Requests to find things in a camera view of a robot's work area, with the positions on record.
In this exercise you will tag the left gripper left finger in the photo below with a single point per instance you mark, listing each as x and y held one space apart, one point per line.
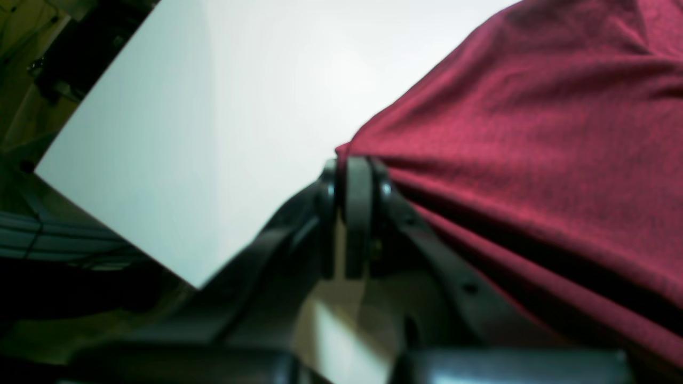
239 327

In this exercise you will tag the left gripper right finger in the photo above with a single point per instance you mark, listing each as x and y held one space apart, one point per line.
456 327

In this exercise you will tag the dark red t-shirt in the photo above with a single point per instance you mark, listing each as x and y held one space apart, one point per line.
547 146

